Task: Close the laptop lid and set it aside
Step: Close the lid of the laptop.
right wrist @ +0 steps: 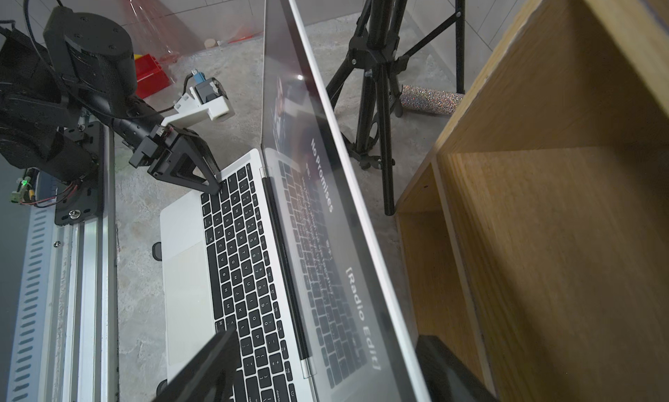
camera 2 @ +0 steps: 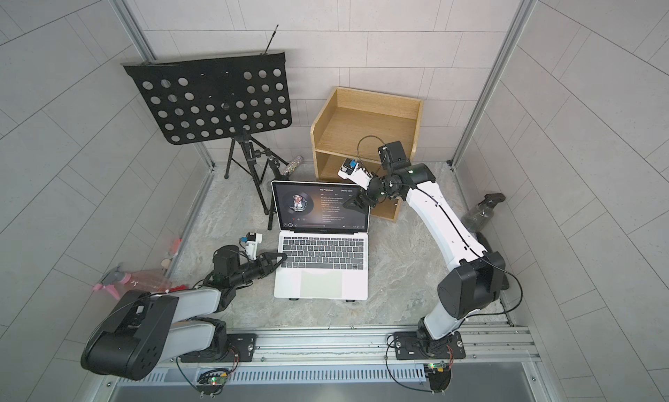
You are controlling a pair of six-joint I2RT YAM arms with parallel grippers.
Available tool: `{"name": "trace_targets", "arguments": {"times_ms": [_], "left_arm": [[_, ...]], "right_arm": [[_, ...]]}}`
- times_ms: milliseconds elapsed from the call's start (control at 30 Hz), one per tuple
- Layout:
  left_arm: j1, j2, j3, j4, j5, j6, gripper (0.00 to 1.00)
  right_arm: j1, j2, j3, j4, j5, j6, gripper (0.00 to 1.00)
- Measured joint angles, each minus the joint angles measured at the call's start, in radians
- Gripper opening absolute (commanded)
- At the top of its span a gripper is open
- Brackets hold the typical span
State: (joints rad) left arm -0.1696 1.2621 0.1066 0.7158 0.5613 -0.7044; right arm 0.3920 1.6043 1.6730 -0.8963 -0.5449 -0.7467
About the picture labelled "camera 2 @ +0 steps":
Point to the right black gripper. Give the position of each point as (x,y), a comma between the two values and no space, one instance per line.
(368,194)

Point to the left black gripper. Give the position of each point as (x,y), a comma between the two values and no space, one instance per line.
(264,265)

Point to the silver laptop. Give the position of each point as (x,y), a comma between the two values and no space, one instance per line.
(325,241)

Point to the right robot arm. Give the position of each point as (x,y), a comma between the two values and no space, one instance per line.
(475,275)

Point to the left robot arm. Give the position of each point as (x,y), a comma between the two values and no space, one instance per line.
(147,328)

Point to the wooden two-tier shelf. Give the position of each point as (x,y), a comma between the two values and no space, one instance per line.
(355,123)

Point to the pink spray bottle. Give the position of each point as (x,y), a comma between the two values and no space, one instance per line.
(117,282)

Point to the clear spray bottle black nozzle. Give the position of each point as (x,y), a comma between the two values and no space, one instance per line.
(478,217)

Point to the left green circuit board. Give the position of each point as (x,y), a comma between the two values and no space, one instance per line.
(212,382)

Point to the green circuit board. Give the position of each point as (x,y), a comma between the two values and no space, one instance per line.
(212,382)
(438,376)

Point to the black perforated music stand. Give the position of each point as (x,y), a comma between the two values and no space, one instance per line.
(234,98)

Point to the right green circuit board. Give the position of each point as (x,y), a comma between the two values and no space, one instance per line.
(438,376)

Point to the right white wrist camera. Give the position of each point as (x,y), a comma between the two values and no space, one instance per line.
(353,171)

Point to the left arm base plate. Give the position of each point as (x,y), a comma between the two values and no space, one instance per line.
(229,349)

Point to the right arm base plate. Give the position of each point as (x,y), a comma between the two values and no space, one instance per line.
(413,346)

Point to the aluminium mounting rail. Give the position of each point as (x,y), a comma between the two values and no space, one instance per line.
(370,344)

